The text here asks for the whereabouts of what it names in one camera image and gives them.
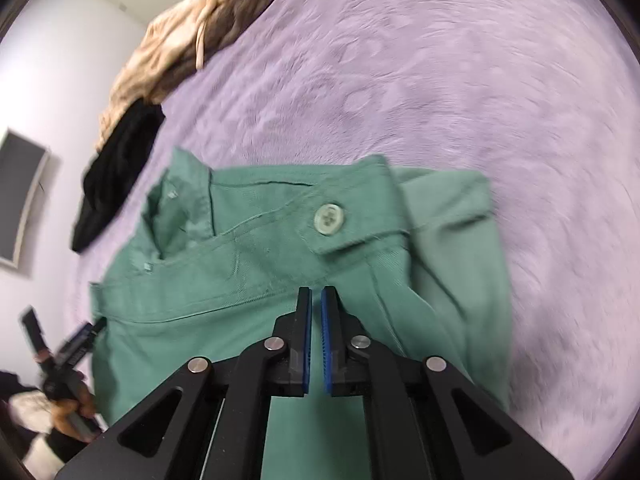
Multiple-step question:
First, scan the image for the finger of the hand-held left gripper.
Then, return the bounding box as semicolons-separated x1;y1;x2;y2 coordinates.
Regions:
19;306;53;367

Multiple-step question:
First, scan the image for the brown knitted garment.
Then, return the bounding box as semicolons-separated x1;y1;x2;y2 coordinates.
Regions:
150;0;293;103

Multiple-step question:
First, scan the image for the black folded garment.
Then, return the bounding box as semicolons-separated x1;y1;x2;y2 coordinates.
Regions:
71;100;167;254

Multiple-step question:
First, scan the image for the white down jacket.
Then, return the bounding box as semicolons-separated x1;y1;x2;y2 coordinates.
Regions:
10;391;57;425

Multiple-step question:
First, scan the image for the green work jacket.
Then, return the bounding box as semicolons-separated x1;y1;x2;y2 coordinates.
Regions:
89;147;513;480

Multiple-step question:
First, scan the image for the person's left hand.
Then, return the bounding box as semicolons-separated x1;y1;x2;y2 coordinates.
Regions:
49;369;103;444

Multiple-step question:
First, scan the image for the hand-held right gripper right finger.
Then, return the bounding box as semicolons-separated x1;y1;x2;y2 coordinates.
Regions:
320;286;574;480

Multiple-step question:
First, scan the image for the purple quilted blanket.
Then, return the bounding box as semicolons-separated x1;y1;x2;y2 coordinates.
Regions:
62;0;640;480

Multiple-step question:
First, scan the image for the grey framed monitor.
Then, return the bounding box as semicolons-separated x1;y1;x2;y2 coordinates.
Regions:
0;129;52;272

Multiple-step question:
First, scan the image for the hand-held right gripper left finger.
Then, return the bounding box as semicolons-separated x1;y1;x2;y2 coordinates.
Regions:
55;286;314;480

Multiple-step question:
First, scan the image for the beige crumpled garment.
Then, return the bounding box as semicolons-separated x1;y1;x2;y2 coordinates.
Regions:
94;0;253;152

